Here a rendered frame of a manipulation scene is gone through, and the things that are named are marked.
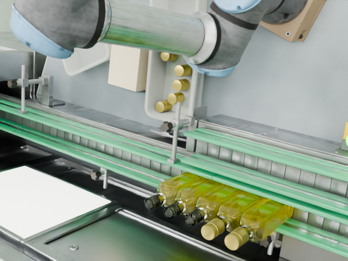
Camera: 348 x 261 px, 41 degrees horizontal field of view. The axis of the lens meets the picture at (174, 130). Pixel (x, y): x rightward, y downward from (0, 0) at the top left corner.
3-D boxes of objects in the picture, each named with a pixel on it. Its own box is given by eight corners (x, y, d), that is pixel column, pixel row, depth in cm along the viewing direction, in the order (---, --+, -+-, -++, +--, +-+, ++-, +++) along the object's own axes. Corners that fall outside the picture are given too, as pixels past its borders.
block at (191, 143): (196, 144, 138) (183, 149, 132) (199, 114, 135) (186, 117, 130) (206, 147, 136) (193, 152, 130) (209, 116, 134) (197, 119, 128)
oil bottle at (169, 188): (197, 183, 132) (150, 205, 115) (199, 165, 131) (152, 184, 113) (213, 189, 129) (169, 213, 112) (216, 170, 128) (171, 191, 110)
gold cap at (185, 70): (183, 63, 141) (174, 63, 138) (192, 64, 139) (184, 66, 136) (181, 74, 142) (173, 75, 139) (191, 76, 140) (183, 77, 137)
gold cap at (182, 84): (180, 77, 143) (172, 78, 139) (190, 79, 141) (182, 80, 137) (179, 88, 144) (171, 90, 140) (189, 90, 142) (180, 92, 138)
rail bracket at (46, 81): (56, 105, 176) (4, 114, 157) (57, 61, 171) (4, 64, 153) (64, 108, 173) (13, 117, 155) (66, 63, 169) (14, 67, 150)
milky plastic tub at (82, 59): (71, 31, 171) (53, 31, 164) (114, 8, 158) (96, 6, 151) (85, 76, 171) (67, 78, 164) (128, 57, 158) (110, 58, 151)
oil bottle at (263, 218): (272, 209, 120) (233, 238, 103) (275, 189, 118) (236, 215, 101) (292, 216, 117) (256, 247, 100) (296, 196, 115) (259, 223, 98)
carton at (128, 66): (122, 81, 159) (107, 83, 153) (127, 34, 154) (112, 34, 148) (150, 89, 153) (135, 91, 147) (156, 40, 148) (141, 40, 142)
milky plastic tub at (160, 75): (160, 112, 151) (143, 115, 144) (166, 42, 145) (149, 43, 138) (205, 124, 142) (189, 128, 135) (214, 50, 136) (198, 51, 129)
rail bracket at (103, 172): (117, 179, 151) (87, 190, 140) (118, 159, 149) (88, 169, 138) (126, 183, 148) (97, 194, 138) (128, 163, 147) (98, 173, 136)
